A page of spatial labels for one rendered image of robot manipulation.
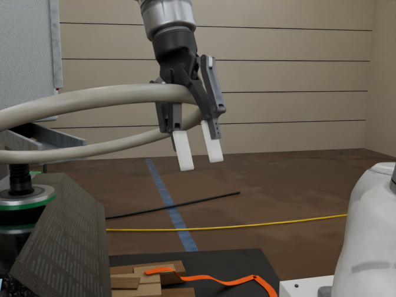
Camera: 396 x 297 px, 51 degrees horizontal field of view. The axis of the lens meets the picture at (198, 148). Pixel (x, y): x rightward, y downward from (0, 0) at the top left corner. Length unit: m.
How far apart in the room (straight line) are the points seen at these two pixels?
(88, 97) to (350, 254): 0.41
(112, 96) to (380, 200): 0.39
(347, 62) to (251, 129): 1.99
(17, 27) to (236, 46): 5.45
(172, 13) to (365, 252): 0.47
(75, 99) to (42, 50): 0.79
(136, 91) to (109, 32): 5.72
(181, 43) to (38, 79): 0.77
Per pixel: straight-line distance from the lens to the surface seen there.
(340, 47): 7.39
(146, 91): 0.64
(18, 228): 1.35
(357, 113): 7.62
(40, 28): 1.41
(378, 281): 0.48
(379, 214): 0.50
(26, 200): 1.44
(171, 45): 0.70
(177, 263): 2.73
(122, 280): 2.30
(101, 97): 0.62
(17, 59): 1.39
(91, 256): 1.48
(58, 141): 1.25
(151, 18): 0.73
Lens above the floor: 1.28
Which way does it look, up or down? 10 degrees down
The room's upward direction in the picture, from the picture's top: straight up
